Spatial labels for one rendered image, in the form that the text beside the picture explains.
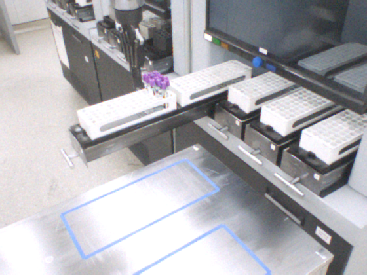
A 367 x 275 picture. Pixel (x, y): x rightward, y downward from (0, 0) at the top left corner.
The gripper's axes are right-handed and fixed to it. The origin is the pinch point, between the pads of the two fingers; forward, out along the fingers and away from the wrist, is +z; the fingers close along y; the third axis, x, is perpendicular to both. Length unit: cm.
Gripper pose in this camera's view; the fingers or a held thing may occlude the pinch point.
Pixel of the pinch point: (135, 75)
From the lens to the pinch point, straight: 113.0
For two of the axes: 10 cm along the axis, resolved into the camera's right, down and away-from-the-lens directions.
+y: 5.3, 4.9, -6.9
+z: 0.4, 8.0, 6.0
